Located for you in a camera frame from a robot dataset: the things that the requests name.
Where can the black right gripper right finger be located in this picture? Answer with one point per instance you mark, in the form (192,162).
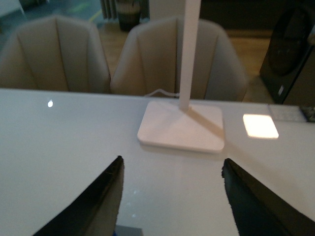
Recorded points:
(257,210)

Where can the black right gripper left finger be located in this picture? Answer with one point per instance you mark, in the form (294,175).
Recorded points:
(94,212)

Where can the gray square base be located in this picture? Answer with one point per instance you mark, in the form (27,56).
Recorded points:
(127,231)

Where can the dark label card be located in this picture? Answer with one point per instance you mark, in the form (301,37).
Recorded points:
(292,113)

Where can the white desk lamp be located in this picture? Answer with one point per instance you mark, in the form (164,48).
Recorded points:
(182,125)

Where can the beige right chair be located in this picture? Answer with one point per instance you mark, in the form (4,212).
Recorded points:
(152,54)

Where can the beige chair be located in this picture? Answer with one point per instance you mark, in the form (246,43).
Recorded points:
(55,53)
(152,54)

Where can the beige left chair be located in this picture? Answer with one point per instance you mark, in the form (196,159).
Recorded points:
(55,53)

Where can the black washing machine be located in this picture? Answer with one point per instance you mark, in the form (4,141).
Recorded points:
(288,69)

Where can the dark wood cabinet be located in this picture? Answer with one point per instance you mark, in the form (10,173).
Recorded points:
(248,14)

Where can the gray curtain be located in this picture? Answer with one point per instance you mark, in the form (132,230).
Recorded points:
(109,9)

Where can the woven basket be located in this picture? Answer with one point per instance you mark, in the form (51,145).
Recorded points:
(129,12)

